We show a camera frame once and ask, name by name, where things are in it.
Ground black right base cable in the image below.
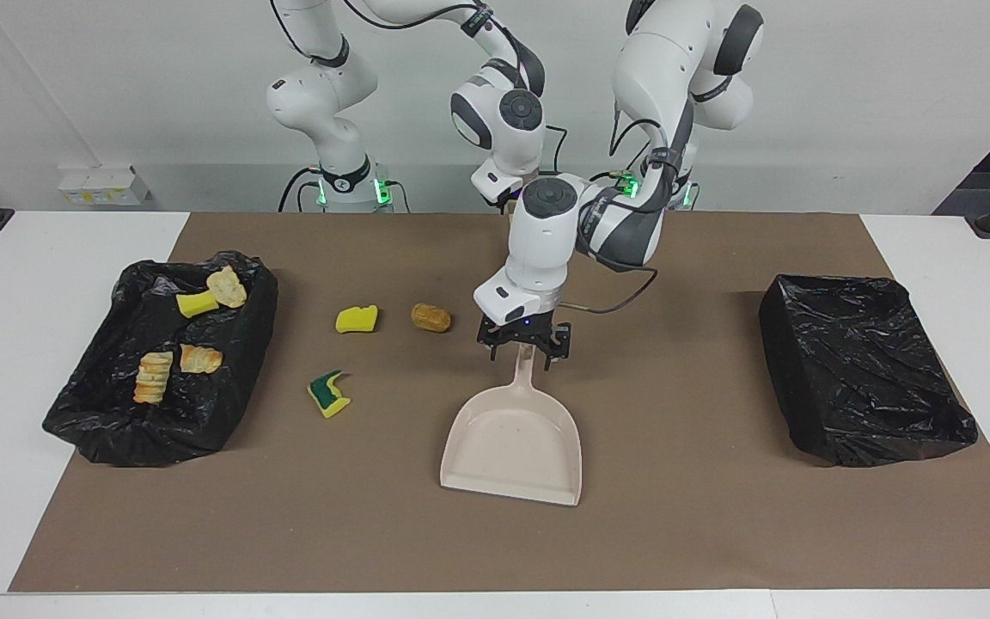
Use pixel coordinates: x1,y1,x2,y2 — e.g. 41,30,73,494
278,166,324,213

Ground large yellow sponge piece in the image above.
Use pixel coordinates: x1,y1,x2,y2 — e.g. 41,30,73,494
335,304,380,334

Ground beige plastic dustpan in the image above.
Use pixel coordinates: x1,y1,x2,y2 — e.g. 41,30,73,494
440,346,583,507

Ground white wall socket box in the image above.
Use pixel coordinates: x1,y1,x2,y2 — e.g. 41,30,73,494
58,165,152,206

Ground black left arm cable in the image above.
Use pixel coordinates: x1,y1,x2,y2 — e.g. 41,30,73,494
559,120,702,316

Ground brown paper table mat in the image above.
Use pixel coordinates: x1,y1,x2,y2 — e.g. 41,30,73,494
9,212,990,592

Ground small yellow sponge piece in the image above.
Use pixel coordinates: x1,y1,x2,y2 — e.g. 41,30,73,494
175,291,221,319

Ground black bag-lined bin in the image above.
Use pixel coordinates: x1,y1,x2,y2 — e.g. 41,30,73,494
759,274,979,468
42,250,279,468

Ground beige toy pastry piece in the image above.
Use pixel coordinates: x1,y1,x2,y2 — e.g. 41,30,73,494
206,265,248,309
133,351,175,405
179,344,224,375

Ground brown toy bread loaf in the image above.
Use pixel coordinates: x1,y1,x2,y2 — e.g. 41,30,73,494
411,303,453,334

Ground green and yellow scouring sponge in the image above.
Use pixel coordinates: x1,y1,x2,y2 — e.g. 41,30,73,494
307,370,352,420

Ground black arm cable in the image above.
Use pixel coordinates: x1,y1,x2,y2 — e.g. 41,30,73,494
340,0,569,173
559,120,702,316

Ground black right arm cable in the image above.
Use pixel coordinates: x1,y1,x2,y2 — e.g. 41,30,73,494
340,0,569,173

